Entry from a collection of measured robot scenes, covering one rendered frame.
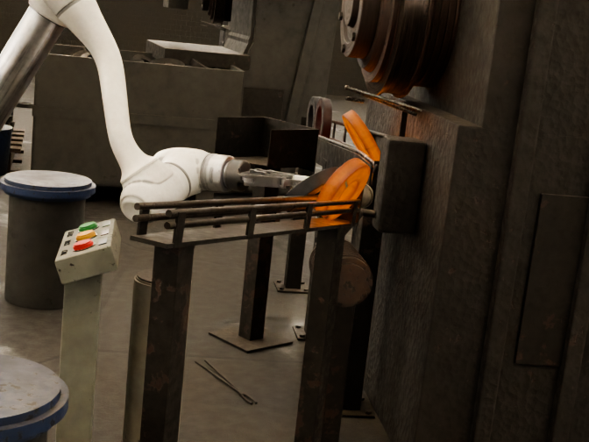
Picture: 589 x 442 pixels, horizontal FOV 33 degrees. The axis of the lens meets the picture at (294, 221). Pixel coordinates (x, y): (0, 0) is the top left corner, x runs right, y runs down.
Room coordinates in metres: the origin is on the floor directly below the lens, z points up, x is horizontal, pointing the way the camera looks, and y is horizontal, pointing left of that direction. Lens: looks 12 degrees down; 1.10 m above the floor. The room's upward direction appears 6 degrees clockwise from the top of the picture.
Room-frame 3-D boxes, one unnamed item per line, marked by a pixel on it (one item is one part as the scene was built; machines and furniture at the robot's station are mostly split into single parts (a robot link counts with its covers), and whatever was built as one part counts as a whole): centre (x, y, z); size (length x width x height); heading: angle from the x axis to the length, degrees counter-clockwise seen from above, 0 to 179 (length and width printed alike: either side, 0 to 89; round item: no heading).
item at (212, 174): (2.36, 0.19, 0.69); 0.09 x 0.06 x 0.09; 154
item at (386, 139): (2.50, -0.26, 0.68); 0.11 x 0.08 x 0.24; 99
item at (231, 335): (3.18, 0.12, 0.36); 0.26 x 0.20 x 0.72; 44
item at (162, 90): (5.33, 0.91, 0.39); 1.03 x 0.83 x 0.79; 103
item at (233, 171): (2.33, 0.12, 0.69); 0.09 x 0.08 x 0.07; 64
